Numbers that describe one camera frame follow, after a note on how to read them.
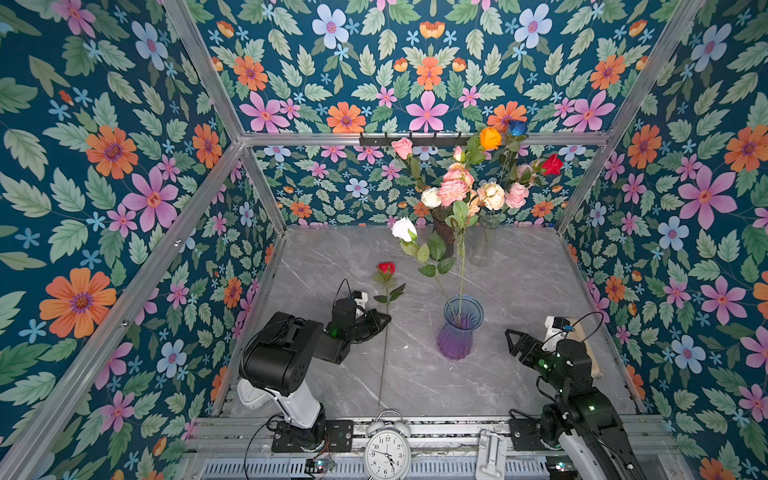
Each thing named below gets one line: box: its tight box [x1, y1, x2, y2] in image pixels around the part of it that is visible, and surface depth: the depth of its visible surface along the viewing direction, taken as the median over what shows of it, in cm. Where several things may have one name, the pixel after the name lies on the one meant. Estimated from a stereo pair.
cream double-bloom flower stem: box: [474, 183, 505, 226], surface depth 76 cm
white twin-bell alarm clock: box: [364, 410, 412, 480], surface depth 69 cm
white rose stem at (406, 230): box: [391, 217, 457, 313], surface depth 68 cm
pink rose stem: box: [392, 137, 433, 208], surface depth 85 cm
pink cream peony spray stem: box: [438, 146, 479, 325], surface depth 68 cm
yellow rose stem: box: [480, 126, 503, 151], surface depth 87 cm
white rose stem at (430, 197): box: [421, 186, 442, 209], surface depth 72 cm
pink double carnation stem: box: [498, 163, 532, 226], surface depth 86 cm
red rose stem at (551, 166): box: [531, 154, 564, 175], surface depth 82 cm
